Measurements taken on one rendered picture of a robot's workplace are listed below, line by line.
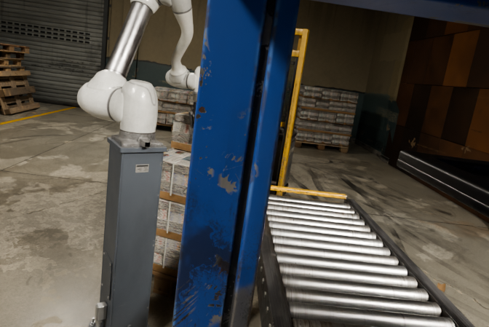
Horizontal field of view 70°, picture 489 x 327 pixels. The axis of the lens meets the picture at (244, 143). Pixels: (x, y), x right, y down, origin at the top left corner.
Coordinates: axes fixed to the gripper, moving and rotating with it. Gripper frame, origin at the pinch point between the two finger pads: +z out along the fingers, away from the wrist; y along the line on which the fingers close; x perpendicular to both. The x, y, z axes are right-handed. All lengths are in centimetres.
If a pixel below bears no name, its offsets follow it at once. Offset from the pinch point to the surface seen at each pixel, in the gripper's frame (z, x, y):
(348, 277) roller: 17, 90, -97
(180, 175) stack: 19.7, 25.4, -4.6
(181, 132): 0.8, -3.1, 11.5
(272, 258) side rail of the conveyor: 16, 93, -73
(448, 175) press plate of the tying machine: -35, 169, -96
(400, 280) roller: 17, 84, -113
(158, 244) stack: 64, 25, 5
